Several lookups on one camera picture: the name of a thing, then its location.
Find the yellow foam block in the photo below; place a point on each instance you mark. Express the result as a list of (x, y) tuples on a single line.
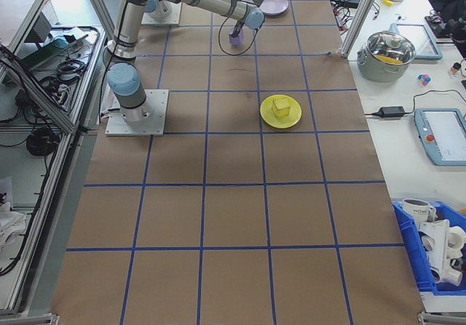
[(281, 108)]

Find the aluminium extrusion post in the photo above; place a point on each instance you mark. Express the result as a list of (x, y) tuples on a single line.
[(358, 15)]

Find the light blue teach pendant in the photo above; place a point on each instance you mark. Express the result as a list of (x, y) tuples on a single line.
[(446, 135), (426, 42)]

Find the white pipe fitting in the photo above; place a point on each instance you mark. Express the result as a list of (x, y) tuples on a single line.
[(440, 237), (446, 275)]

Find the green flat board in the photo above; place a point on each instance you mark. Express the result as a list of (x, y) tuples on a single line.
[(47, 51)]

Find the white mug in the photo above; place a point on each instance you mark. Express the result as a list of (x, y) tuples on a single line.
[(416, 211)]

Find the grey metal box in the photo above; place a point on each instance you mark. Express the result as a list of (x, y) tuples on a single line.
[(36, 28)]

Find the small bottle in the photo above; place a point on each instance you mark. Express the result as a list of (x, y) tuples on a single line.
[(454, 70)]

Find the glass pot lid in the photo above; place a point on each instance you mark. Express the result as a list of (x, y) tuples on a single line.
[(389, 48)]

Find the white crumpled cloth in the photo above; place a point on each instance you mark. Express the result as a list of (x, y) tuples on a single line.
[(9, 223)]

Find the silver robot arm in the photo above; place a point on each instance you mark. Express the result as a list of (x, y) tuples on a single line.
[(123, 26), (164, 9)]

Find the white square base plate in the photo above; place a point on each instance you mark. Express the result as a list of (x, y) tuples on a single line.
[(175, 15), (156, 113)]

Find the black power adapter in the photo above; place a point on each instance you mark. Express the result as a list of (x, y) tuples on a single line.
[(391, 111)]

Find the steel cooking pot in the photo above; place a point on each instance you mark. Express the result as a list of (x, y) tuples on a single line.
[(378, 71)]

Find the purple plate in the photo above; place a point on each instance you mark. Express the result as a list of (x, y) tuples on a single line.
[(277, 6)]

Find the blue plastic bin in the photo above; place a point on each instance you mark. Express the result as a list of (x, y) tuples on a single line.
[(409, 245)]

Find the black electronics box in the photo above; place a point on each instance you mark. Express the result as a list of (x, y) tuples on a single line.
[(349, 0)]

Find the purple foam block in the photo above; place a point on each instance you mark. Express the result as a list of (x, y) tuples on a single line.
[(236, 42)]

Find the small multicolour cube toy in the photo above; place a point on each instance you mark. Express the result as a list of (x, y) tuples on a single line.
[(424, 79)]

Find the yellow plate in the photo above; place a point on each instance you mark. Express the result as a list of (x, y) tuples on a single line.
[(267, 119)]

